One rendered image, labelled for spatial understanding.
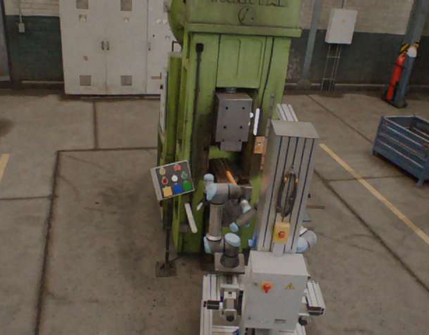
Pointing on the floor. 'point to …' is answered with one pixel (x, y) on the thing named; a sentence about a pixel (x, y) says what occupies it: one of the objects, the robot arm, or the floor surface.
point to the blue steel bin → (409, 144)
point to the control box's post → (168, 230)
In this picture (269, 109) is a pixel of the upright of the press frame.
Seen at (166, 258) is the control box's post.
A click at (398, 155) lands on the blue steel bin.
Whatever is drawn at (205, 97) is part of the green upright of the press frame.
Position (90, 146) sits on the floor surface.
